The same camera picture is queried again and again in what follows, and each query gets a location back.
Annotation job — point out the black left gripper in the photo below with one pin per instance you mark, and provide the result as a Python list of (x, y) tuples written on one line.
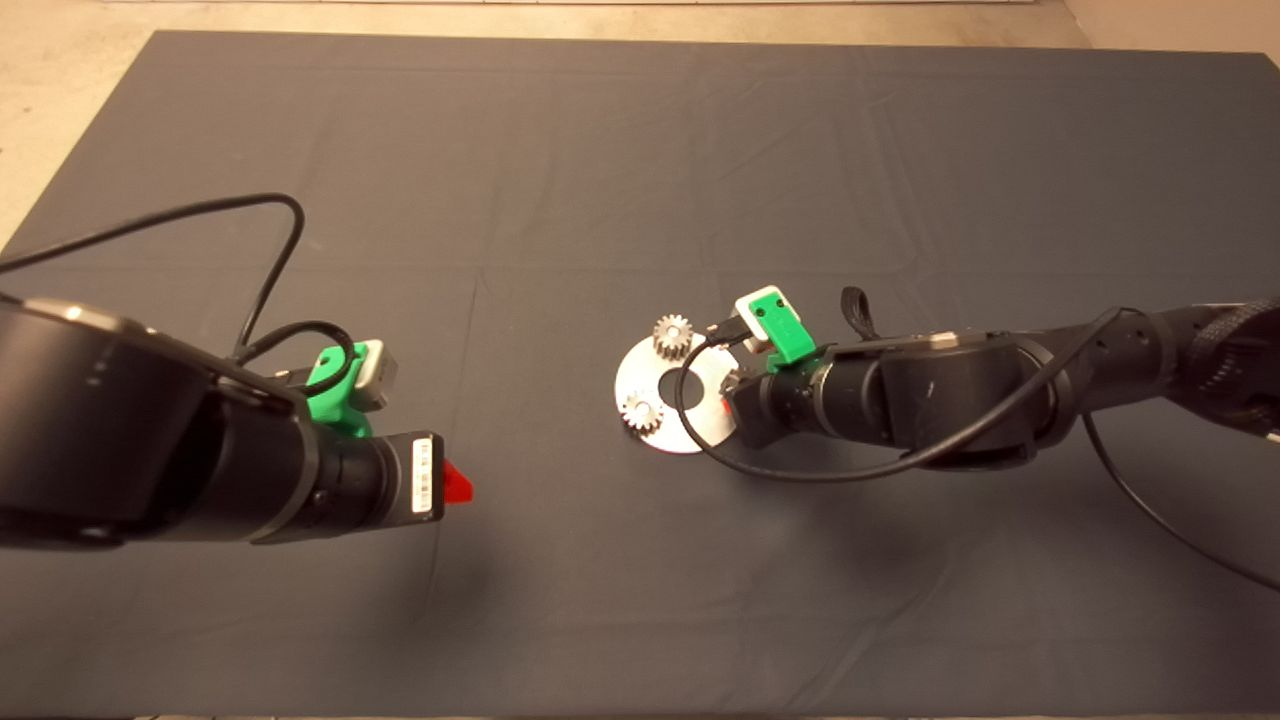
[(415, 480)]

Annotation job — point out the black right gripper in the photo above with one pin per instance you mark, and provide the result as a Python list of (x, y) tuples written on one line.
[(780, 405)]

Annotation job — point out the small steel gear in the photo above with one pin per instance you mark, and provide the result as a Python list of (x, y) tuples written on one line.
[(674, 338), (641, 412), (733, 380)]

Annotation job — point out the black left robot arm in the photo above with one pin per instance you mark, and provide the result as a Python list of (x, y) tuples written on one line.
[(120, 440)]

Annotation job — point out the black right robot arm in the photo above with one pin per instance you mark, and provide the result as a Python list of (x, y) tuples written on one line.
[(950, 390)]

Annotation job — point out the round metal plate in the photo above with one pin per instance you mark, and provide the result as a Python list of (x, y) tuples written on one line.
[(655, 440)]

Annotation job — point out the dark grey table cloth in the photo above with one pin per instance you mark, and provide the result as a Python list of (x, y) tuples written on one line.
[(600, 150)]

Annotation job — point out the green right camera mount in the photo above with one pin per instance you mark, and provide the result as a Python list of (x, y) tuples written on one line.
[(790, 330)]

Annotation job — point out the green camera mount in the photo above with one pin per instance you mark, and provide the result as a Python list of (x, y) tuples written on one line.
[(330, 395), (790, 330)]

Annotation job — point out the white right camera box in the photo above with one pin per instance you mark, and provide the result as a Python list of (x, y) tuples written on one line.
[(748, 305)]

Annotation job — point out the grey left camera box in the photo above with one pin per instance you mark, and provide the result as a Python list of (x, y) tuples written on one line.
[(377, 375)]

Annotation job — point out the green left camera mount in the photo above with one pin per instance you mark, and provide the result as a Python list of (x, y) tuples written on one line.
[(330, 395)]

